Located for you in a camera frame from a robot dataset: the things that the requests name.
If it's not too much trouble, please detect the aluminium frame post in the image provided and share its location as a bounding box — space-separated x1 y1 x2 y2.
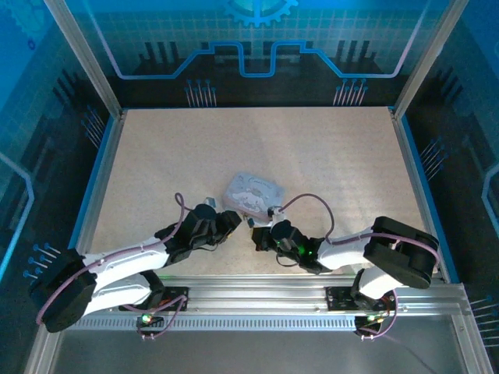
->
41 0 128 120
389 0 469 120

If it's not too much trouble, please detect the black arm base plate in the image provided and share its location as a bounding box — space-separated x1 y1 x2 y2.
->
119 286 191 312
325 285 358 312

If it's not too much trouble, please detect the small LED controller board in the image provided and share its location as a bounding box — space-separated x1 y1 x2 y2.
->
136 312 165 329
355 313 385 330

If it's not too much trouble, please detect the pale cartoon print tin box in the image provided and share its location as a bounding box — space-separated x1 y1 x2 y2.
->
221 173 286 225

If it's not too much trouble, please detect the grey metal panel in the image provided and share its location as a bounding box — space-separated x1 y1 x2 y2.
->
48 330 469 374

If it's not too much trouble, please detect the aluminium mounting rail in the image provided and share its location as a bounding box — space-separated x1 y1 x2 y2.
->
112 274 475 317

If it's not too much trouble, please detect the slotted aluminium cable duct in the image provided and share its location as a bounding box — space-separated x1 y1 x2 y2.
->
72 316 391 333

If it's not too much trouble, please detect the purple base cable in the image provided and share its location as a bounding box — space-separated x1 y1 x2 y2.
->
123 294 189 340
357 288 399 340

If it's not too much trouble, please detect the aluminium table side rail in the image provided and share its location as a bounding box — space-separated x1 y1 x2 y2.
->
388 108 496 374
23 108 129 374

